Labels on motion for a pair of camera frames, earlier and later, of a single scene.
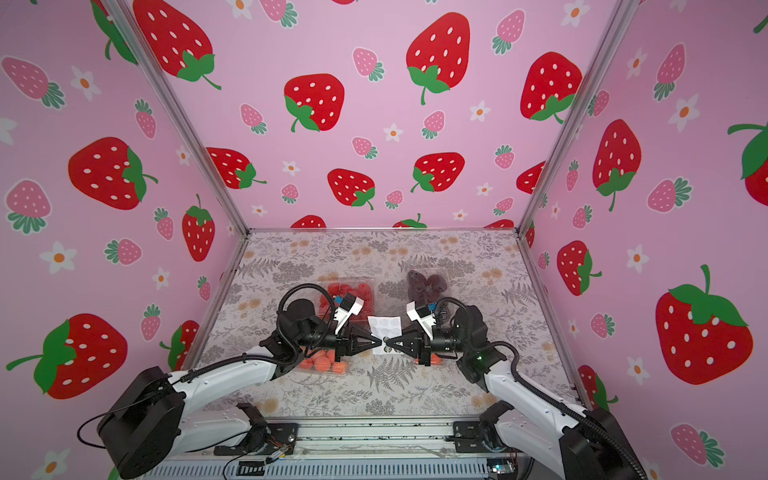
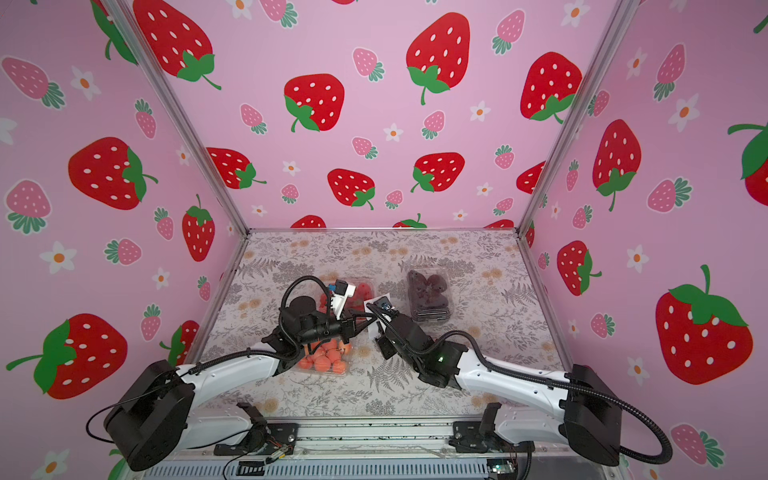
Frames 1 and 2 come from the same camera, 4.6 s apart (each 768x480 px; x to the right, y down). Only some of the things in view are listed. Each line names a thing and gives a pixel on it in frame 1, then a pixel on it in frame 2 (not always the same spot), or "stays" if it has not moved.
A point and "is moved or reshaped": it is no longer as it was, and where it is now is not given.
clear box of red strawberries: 363,288 stays
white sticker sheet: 385,327 is moved or reshaped
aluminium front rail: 332,448 stays
